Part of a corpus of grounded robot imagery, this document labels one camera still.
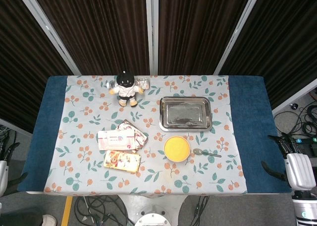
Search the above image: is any blue table cover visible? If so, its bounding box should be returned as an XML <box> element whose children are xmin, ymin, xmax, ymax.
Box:
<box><xmin>17</xmin><ymin>75</ymin><xmax>292</xmax><ymax>194</ymax></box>

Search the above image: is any yellow snack package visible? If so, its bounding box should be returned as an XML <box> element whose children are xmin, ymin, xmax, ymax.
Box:
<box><xmin>103</xmin><ymin>150</ymin><xmax>142</xmax><ymax>173</ymax></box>

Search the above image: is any orange paper bowl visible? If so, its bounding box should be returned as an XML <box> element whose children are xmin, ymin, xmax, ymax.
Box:
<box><xmin>163</xmin><ymin>135</ymin><xmax>191</xmax><ymax>163</ymax></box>

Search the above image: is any white shoe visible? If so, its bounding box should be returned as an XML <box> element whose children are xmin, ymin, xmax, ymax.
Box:
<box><xmin>41</xmin><ymin>214</ymin><xmax>57</xmax><ymax>226</ymax></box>

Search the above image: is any floral tablecloth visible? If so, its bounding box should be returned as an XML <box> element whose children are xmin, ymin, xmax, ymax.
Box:
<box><xmin>44</xmin><ymin>74</ymin><xmax>248</xmax><ymax>197</ymax></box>

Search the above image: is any black numbered power strip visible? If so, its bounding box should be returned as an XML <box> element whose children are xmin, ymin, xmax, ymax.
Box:
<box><xmin>292</xmin><ymin>136</ymin><xmax>317</xmax><ymax>145</ymax></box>

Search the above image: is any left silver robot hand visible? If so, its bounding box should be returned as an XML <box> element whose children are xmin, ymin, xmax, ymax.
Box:
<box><xmin>0</xmin><ymin>136</ymin><xmax>28</xmax><ymax>197</ymax></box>

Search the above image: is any white wet wipes pack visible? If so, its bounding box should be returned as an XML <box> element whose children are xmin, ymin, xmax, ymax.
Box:
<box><xmin>97</xmin><ymin>129</ymin><xmax>136</xmax><ymax>151</ymax></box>

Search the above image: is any stainless steel tray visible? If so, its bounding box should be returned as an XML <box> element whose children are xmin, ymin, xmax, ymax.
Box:
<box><xmin>158</xmin><ymin>96</ymin><xmax>214</xmax><ymax>133</ymax></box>

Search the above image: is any grey metal spoon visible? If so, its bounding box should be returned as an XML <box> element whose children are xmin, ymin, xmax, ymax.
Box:
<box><xmin>192</xmin><ymin>148</ymin><xmax>222</xmax><ymax>159</ymax></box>

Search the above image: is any dark pleated partition panel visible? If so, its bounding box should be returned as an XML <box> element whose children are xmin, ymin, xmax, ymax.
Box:
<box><xmin>0</xmin><ymin>0</ymin><xmax>81</xmax><ymax>135</ymax></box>
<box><xmin>145</xmin><ymin>0</ymin><xmax>264</xmax><ymax>75</ymax></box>
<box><xmin>13</xmin><ymin>0</ymin><xmax>159</xmax><ymax>76</ymax></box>
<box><xmin>214</xmin><ymin>0</ymin><xmax>317</xmax><ymax>115</ymax></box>

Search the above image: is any black cable bundle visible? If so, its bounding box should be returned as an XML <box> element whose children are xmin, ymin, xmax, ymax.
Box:
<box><xmin>273</xmin><ymin>103</ymin><xmax>317</xmax><ymax>139</ymax></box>
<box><xmin>74</xmin><ymin>195</ymin><xmax>136</xmax><ymax>226</ymax></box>
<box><xmin>178</xmin><ymin>195</ymin><xmax>225</xmax><ymax>226</ymax></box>

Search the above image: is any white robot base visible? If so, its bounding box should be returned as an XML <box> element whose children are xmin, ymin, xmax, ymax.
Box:
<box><xmin>116</xmin><ymin>195</ymin><xmax>189</xmax><ymax>226</ymax></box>

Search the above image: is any black-headed plush doll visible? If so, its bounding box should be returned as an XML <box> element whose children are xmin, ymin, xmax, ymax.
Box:
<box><xmin>108</xmin><ymin>67</ymin><xmax>145</xmax><ymax>108</ymax></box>

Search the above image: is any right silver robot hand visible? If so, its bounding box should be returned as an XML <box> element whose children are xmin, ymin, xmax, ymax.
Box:
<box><xmin>261</xmin><ymin>133</ymin><xmax>311</xmax><ymax>190</ymax></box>

